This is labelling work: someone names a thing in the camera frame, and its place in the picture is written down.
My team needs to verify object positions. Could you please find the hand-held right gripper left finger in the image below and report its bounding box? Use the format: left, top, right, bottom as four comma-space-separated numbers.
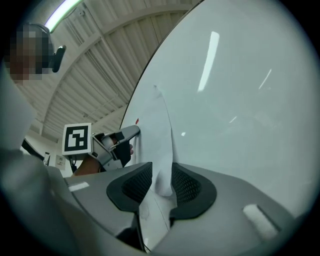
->
47, 161, 154, 237

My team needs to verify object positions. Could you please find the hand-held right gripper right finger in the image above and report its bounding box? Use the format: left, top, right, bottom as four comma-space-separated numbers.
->
149, 161, 302, 256

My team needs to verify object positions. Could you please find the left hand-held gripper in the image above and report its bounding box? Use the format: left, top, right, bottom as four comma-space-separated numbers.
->
61, 122, 141, 174

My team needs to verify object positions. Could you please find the white sheet of paper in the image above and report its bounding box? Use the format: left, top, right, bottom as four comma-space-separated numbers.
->
132, 84, 181, 232

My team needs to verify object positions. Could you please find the white whiteboard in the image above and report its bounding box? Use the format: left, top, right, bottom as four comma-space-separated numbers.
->
119, 0, 319, 254

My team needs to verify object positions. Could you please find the person's left forearm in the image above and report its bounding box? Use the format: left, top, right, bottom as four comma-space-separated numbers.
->
73, 156, 102, 177

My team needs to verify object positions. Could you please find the person's left hand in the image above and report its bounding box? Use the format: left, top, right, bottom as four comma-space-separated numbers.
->
114, 141, 135, 168

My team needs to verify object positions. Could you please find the black stand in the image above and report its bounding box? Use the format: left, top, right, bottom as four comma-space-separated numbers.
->
42, 150, 52, 168

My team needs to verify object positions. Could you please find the person's white shirt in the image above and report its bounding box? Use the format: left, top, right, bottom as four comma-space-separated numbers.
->
0, 61, 42, 163

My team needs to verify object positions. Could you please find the person's head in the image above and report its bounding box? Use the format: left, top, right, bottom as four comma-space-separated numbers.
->
3, 22, 57, 85

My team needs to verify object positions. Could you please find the long ceiling light strip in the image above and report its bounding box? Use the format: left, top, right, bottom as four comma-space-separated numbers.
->
44, 0, 84, 34

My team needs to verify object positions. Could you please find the white wall poster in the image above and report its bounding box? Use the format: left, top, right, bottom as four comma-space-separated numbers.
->
55, 154, 66, 171

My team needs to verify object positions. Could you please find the black head-worn camera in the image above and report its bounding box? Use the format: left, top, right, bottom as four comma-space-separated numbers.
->
50, 44, 68, 74

